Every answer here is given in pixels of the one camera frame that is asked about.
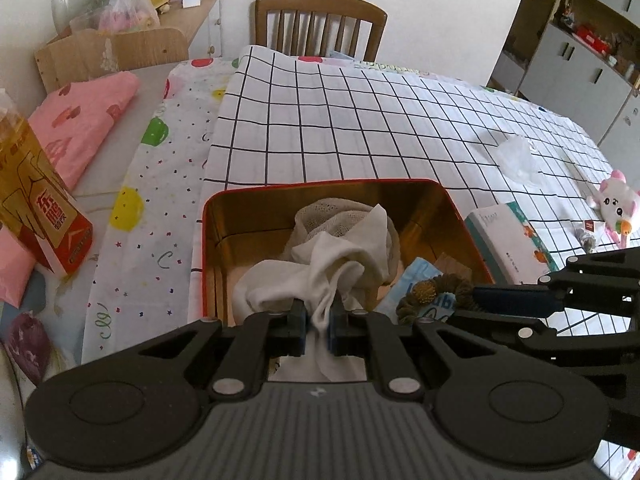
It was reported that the beige mesh cloth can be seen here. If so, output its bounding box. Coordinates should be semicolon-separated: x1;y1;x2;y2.
290;199;401;281

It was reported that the tissue packet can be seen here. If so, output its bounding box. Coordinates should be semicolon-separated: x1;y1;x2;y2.
464;201;563;286

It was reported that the pink printed cloth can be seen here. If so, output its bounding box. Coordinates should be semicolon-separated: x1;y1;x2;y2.
0;71;141;307

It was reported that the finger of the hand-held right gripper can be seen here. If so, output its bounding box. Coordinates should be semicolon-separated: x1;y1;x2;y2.
446;310;558;348
470;247;640;316

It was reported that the clear plastic bag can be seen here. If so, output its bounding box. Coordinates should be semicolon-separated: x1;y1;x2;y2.
492;135;538;181

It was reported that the light blue printed pouch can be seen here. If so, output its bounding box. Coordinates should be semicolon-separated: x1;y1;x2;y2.
375;256;461;323

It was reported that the white cloth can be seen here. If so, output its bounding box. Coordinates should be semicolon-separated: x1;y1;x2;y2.
232;203;393;383

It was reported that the grey cabinet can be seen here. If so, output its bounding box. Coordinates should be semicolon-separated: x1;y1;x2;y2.
487;0;640;146

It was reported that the yellow labelled bottle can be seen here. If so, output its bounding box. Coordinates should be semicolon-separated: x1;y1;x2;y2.
0;89;94;276

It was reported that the white and pink plush toy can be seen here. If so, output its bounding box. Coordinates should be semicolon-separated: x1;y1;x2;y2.
586;169;640;247

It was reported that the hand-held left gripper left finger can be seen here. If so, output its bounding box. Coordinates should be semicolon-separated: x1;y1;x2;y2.
100;300;307;404

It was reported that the purple bag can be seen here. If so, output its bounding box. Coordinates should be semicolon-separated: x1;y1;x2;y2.
2;310;53;386

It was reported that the brown cardboard piece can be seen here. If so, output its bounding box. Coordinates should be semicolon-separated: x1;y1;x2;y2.
432;252;473;281

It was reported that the colourful dotted white sheet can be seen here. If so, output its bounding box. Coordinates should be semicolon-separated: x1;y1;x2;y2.
82;57;241;366

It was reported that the black checked white sheet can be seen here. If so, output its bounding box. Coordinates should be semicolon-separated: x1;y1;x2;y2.
187;45;640;341

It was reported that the wooden chair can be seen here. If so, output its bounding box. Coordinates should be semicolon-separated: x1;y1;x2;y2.
254;0;388;63

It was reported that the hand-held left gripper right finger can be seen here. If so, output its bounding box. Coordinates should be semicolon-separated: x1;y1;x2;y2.
327;301;531;404

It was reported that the wooden top sideboard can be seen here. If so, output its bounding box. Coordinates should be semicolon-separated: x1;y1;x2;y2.
170;0;223;61

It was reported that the plastic bag of pink items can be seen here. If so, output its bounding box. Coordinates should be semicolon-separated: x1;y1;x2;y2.
70;0;161;33

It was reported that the brown scrunchie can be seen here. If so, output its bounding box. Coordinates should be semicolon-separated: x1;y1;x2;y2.
395;274;481;325

